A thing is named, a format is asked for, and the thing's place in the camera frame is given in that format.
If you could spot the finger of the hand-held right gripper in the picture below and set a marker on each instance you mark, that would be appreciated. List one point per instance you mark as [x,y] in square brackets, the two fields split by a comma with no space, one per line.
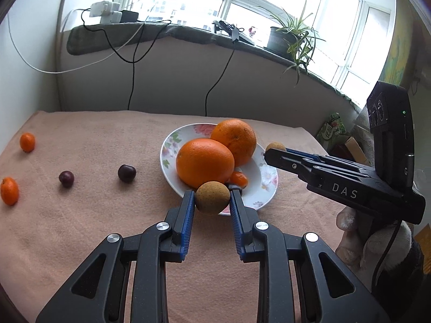
[283,159]
[303,153]

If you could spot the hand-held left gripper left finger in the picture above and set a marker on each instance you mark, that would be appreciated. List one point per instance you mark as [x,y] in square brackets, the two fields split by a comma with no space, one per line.
[187,223]

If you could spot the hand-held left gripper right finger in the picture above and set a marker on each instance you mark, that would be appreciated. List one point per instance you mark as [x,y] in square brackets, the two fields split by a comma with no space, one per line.
[237,223]

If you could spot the brown longan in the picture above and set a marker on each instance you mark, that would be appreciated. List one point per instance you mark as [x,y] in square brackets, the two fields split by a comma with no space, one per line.
[275,147]
[212,197]

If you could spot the floral white plate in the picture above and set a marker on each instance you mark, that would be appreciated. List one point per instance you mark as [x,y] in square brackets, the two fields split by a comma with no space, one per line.
[266,178]

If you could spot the small orange kumquat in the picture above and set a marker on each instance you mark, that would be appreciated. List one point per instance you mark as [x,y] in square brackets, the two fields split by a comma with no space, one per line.
[9,191]
[239,179]
[27,142]

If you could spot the large orange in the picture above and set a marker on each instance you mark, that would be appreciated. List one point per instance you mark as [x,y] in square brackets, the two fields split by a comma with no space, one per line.
[205,163]
[235,141]

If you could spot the person's right forearm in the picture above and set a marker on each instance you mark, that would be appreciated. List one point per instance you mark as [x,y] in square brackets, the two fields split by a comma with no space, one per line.
[416,259]

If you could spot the person's right hand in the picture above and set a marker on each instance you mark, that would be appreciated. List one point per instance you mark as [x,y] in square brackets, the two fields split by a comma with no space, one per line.
[350,252]

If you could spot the white lace cloth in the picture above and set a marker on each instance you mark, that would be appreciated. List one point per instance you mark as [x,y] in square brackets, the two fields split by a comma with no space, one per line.
[363,131]

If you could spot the green printed bag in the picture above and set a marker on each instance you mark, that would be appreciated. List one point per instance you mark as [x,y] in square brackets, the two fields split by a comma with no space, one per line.
[331,129]

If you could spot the brown cardboard box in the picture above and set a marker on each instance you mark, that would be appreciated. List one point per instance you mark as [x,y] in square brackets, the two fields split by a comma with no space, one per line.
[353,148]

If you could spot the dark red cherry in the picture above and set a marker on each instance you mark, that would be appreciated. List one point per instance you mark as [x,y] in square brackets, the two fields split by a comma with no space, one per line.
[66,178]
[127,173]

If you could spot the pink towel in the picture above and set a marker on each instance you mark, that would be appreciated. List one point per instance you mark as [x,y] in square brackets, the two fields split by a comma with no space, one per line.
[101,225]

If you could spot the potted spider plant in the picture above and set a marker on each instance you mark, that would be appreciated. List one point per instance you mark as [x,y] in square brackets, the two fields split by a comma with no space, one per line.
[279,40]

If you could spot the black folded tripod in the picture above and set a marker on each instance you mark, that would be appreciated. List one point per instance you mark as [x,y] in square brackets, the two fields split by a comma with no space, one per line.
[224,26]

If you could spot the black power adapter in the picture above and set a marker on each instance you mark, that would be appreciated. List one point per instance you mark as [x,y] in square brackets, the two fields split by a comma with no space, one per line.
[129,15]

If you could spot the white power adapters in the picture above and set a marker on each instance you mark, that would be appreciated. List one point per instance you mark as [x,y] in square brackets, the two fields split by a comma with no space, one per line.
[104,11]

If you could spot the yellow green wall poster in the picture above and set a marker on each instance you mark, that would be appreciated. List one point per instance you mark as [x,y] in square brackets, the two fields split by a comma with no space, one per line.
[397,60]

